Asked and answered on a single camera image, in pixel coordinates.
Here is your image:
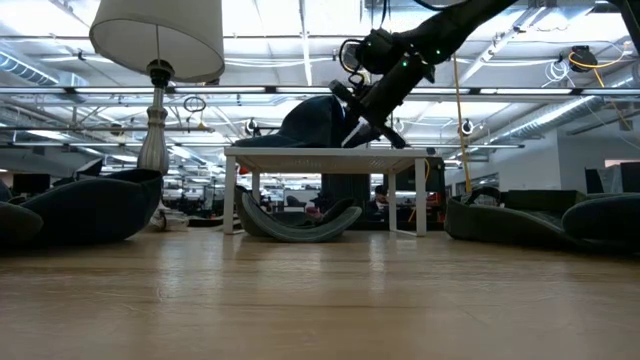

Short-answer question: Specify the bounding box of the black cabinet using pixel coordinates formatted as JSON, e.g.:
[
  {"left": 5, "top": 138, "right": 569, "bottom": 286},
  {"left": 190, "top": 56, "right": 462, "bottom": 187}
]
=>
[{"left": 319, "top": 173, "right": 372, "bottom": 221}]

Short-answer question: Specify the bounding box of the yellow hanging cable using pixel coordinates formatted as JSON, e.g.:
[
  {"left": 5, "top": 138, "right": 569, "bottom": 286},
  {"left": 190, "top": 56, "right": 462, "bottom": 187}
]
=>
[{"left": 452, "top": 52, "right": 474, "bottom": 194}]

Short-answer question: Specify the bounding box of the hanging black ring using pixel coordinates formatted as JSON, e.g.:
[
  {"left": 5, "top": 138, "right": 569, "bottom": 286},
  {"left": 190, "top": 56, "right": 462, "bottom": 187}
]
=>
[{"left": 182, "top": 95, "right": 208, "bottom": 114}]

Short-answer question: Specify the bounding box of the white lampshade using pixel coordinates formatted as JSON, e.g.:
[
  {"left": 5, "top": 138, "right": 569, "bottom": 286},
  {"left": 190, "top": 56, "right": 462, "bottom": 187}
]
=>
[{"left": 88, "top": 0, "right": 226, "bottom": 84}]

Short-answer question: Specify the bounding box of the white perforated metal shelf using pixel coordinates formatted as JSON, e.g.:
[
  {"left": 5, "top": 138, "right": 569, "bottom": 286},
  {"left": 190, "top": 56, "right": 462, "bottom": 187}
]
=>
[{"left": 223, "top": 145, "right": 430, "bottom": 238}]

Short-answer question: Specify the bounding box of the black ceiling cable reel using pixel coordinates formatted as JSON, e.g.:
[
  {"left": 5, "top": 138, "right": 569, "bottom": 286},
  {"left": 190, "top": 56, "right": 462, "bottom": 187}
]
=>
[{"left": 568, "top": 44, "right": 600, "bottom": 72}]

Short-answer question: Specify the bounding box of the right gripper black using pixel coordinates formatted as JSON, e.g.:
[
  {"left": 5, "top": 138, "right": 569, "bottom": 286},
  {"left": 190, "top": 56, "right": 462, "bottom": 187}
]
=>
[{"left": 328, "top": 54, "right": 435, "bottom": 150}]

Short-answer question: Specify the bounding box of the dark green baseball cap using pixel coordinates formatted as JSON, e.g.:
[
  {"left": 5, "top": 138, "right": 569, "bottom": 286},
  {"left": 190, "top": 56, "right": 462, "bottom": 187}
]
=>
[
  {"left": 443, "top": 186, "right": 589, "bottom": 249},
  {"left": 233, "top": 184, "right": 364, "bottom": 245},
  {"left": 0, "top": 199, "right": 45, "bottom": 246}
]

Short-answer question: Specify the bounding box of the dark blue baseball cap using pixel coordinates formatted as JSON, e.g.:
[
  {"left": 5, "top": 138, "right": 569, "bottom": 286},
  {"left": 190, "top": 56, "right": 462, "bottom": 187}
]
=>
[
  {"left": 19, "top": 168, "right": 165, "bottom": 246},
  {"left": 233, "top": 94, "right": 374, "bottom": 149},
  {"left": 560, "top": 192, "right": 640, "bottom": 254}
]

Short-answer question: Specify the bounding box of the person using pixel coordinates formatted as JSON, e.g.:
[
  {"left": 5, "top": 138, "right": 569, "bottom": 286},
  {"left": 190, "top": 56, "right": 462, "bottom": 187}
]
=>
[{"left": 370, "top": 184, "right": 395, "bottom": 222}]

